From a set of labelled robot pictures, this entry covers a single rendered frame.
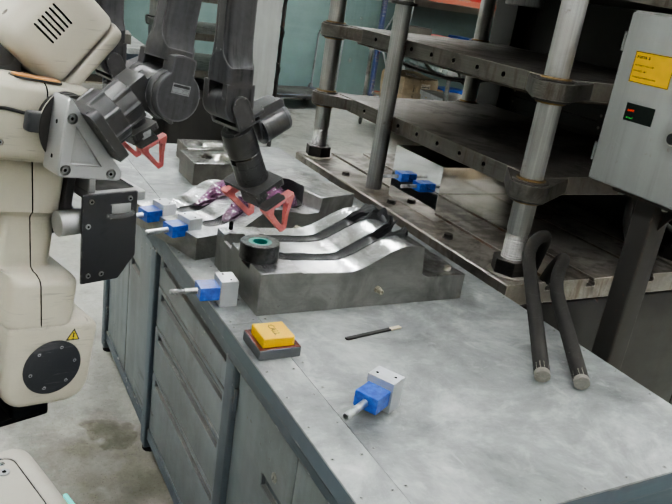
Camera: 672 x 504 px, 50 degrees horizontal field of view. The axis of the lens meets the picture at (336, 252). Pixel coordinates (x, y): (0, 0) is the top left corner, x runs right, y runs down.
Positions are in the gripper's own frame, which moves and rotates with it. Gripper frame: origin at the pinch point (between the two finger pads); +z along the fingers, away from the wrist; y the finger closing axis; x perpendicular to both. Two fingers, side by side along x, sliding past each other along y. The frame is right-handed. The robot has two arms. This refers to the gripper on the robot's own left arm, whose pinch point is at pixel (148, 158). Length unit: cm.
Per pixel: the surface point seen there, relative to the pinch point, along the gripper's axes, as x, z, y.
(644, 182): -76, 26, -79
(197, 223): -0.4, 14.4, -11.4
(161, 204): 1.3, 12.3, 0.4
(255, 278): 5.9, 11.2, -42.3
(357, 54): -518, 305, 519
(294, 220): -23.3, 27.2, -15.4
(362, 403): 15, 11, -81
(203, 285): 13.6, 10.5, -35.5
